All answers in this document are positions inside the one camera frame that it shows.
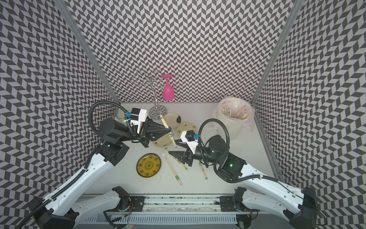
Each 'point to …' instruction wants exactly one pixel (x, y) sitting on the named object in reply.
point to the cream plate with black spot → (172, 119)
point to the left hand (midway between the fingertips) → (170, 132)
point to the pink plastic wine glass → (168, 92)
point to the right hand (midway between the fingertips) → (173, 150)
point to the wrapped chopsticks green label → (177, 177)
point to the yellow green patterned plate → (148, 165)
